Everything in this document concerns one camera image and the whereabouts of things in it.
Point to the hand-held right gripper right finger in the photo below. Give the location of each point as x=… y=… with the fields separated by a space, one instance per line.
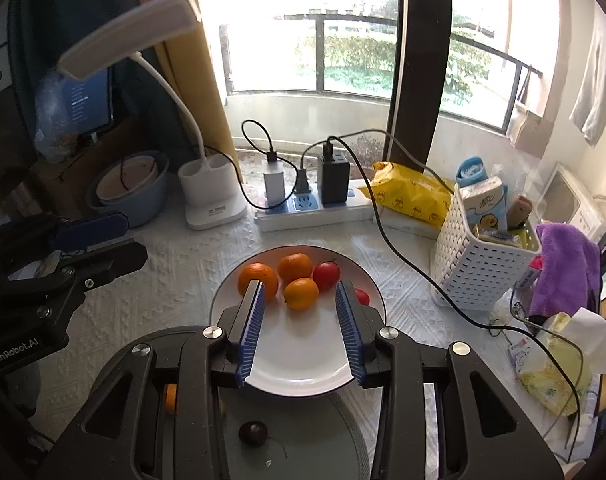
x=350 y=330

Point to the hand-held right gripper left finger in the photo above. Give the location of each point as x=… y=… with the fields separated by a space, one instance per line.
x=250 y=330

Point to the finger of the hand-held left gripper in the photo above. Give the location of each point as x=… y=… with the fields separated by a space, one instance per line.
x=90 y=230
x=113 y=260

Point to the red cherry tomato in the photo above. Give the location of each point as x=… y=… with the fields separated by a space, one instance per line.
x=363 y=296
x=326 y=275

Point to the white plate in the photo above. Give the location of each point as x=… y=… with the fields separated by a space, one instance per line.
x=303 y=350

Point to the blue basin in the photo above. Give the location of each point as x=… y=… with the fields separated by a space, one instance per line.
x=133 y=210

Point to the cardboard box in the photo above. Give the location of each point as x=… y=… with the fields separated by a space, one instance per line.
x=68 y=180

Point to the white textured tablecloth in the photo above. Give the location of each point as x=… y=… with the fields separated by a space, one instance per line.
x=173 y=270

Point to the pink bowl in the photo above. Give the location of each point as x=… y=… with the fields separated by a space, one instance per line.
x=128 y=177

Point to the clear plastic bag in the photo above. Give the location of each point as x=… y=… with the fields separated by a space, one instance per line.
x=50 y=125

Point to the white power strip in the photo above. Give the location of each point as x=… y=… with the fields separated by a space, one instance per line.
x=333 y=215

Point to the white desk lamp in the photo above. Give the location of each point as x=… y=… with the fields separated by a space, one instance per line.
x=213 y=200

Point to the white flat box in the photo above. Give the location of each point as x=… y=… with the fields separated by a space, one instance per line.
x=408 y=228

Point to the tablet screen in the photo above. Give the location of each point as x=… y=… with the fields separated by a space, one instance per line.
x=90 y=102

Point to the white plastic basket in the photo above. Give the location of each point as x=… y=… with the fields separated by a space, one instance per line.
x=473 y=260

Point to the yellow plastic bag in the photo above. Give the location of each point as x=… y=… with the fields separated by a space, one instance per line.
x=408 y=195

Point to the light grey charger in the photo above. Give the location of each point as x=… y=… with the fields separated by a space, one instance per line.
x=274 y=185

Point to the black charger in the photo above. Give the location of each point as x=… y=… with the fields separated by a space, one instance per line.
x=333 y=180

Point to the small black plug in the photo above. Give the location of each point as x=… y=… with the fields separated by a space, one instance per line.
x=303 y=182

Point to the small blue white packet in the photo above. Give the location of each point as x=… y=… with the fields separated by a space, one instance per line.
x=520 y=355

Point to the yellow packet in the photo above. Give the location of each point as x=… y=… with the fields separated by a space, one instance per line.
x=500 y=237

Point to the yellow curtain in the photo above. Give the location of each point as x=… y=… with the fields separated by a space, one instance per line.
x=210 y=100

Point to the red white packet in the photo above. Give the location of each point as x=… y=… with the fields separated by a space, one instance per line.
x=530 y=270

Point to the blue bag roll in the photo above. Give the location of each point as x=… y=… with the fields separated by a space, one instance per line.
x=470 y=172

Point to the yellow tissue pack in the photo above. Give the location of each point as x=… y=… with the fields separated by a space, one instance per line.
x=548 y=380

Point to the purple cloth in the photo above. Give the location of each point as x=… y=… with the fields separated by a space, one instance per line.
x=563 y=270

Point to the teal curtain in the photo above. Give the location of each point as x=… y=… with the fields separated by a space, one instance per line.
x=83 y=0

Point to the white outdoor appliance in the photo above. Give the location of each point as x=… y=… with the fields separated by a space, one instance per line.
x=563 y=205

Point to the black balcony railing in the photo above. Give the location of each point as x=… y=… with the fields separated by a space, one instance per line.
x=320 y=55

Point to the hanging pale garment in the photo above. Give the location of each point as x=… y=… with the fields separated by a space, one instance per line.
x=595 y=90

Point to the beige wall box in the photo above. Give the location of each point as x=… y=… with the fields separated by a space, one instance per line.
x=528 y=130

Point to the black window post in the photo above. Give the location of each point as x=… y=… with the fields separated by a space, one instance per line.
x=415 y=60

